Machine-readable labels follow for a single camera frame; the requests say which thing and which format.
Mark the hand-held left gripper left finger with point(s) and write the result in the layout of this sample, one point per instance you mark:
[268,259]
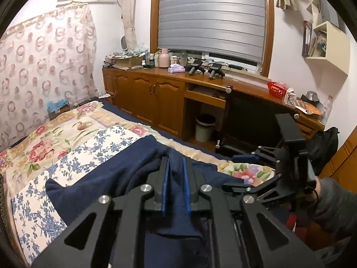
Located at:
[166,184]

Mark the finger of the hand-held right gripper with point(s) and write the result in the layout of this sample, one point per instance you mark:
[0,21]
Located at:
[245,158]
[237,187]

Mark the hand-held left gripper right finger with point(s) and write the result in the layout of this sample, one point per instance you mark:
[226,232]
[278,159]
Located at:
[185,184]

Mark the navy blue t-shirt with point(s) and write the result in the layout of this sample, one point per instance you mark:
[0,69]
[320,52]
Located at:
[117,167]

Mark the person's right forearm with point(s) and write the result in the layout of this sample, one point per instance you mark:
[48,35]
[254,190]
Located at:
[334,201]

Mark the black backpack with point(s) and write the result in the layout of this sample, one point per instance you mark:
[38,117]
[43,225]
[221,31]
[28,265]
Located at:
[327,150]

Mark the white trash bin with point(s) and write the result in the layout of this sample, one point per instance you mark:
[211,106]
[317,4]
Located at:
[205,129]

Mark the wooden door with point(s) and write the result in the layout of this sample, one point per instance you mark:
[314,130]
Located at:
[348,156]

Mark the orange packet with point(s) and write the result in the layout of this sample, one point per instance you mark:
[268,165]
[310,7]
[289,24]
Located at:
[308,108]

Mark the clear plastic bottle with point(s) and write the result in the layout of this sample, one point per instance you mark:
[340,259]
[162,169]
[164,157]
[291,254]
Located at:
[325,111]

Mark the white carton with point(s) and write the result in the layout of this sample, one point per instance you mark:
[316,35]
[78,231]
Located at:
[289,97]

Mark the small metal pot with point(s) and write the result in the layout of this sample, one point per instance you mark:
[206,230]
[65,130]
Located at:
[312,96]

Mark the red plastic basket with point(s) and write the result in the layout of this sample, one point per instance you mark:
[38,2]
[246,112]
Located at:
[276,90]

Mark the blue white floral cloth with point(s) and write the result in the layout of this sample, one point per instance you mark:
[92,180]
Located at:
[83,156]

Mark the wooden cabinet desk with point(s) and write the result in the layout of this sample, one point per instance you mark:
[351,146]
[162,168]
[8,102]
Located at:
[145,95]

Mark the black handheld device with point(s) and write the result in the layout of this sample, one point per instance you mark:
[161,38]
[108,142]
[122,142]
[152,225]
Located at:
[214,71]
[193,67]

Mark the purple tissue pack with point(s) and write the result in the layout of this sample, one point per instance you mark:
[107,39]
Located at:
[176,68]

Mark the green bottle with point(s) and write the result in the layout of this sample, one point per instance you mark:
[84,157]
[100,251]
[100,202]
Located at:
[183,58]

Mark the pink floral bed blanket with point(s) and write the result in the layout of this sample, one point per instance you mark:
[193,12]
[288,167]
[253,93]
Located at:
[55,134]

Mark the pink thermos flask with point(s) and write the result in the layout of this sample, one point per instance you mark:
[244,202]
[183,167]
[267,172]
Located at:
[164,60]

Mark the cardboard box with clutter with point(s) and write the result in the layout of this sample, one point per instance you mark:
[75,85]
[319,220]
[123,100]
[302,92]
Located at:
[125,60]

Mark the blue topped box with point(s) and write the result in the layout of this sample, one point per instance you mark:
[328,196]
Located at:
[57,107]

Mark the grey window blind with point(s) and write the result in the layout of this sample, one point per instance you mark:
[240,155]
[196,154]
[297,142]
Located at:
[209,19]

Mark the small round mirror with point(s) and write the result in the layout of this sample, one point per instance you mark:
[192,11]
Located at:
[124,42]

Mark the cream lace curtain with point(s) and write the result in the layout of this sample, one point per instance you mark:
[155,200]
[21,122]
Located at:
[129,19]

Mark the cream wall shelf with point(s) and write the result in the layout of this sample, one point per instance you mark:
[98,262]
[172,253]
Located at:
[332,44]

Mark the wooden window frame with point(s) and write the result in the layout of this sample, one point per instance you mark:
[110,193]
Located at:
[268,33]

